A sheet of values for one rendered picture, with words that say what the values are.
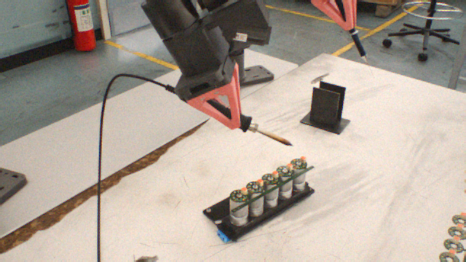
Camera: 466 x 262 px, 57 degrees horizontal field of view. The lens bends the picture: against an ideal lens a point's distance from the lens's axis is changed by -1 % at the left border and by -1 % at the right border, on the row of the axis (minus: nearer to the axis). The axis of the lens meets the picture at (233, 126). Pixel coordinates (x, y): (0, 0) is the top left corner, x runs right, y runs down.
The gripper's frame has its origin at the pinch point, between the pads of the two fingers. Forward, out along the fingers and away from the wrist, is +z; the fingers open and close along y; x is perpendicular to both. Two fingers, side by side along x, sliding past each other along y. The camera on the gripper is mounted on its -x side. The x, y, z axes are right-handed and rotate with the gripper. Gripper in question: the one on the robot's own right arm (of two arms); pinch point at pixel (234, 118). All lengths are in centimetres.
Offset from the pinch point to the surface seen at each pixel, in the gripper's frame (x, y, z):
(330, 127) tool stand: -8.6, 19.5, 18.5
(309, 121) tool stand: -5.2, 21.5, 16.7
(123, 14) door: 135, 271, 10
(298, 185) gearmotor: -4.0, -1.8, 12.9
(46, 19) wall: 164, 224, -17
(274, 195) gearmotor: -1.5, -5.5, 10.5
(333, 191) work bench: -7.6, 1.3, 18.4
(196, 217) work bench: 10.2, -6.8, 9.1
